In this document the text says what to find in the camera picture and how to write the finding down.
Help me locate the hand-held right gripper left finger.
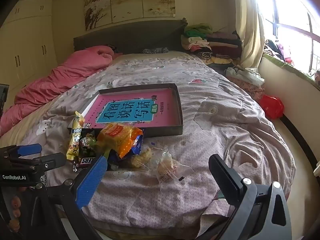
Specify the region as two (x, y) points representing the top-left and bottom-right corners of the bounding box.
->
(32, 155), (108, 240)

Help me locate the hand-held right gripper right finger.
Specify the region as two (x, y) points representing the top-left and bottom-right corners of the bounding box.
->
(209, 154), (292, 240)

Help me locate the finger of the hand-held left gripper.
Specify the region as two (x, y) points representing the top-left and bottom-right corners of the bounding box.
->
(10, 152), (67, 172)
(0, 144), (42, 162)

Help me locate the brown chocolate bar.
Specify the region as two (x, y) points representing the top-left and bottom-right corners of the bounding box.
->
(76, 155), (97, 170)

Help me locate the yellow snack packet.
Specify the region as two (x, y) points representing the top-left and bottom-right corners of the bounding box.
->
(66, 111), (85, 160)

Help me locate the green packet with yellow pastry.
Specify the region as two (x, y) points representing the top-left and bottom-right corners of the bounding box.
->
(101, 142), (112, 159)

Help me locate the black and green snack packet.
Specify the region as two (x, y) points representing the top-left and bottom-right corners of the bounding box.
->
(79, 127), (100, 160)

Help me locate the orange snack packet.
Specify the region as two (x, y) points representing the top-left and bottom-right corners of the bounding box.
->
(96, 122), (143, 158)

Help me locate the clear pastry packet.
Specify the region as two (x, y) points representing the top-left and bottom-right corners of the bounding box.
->
(129, 146), (160, 170)
(156, 151), (194, 192)

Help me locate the blue snack packet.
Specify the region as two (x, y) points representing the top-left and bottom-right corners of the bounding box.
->
(109, 134), (145, 166)

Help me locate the pink tray box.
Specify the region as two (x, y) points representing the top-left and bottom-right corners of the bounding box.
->
(81, 83), (184, 138)

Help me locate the person's left hand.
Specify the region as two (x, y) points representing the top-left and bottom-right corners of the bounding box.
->
(6, 194), (24, 232)

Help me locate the beige bed sheet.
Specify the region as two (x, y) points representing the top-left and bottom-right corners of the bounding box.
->
(0, 51), (190, 144)

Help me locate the pink duvet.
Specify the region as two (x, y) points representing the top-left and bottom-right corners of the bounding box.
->
(0, 45), (114, 137)

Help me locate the pink and blue book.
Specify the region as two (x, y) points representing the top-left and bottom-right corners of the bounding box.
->
(86, 90), (182, 128)

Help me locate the red plastic bag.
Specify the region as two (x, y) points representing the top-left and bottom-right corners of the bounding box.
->
(259, 94), (285, 120)

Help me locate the white crumpled garment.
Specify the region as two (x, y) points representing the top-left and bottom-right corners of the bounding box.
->
(224, 65), (265, 87)

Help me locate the cream wardrobe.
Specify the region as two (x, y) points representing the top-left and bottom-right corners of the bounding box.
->
(0, 0), (59, 105)

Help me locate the green sill cover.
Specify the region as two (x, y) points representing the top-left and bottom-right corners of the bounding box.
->
(262, 52), (320, 91)

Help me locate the pile of folded clothes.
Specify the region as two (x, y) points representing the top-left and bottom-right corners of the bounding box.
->
(181, 23), (243, 67)

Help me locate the heap of colourful clothes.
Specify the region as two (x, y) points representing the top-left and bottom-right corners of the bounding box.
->
(264, 39), (296, 64)

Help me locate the grey padded headboard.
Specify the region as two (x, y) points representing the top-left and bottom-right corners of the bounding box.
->
(73, 19), (188, 54)

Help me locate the cream curtain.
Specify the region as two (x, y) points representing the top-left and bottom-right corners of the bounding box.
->
(234, 0), (266, 67)

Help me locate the window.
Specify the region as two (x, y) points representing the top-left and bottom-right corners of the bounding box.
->
(257, 0), (320, 73)

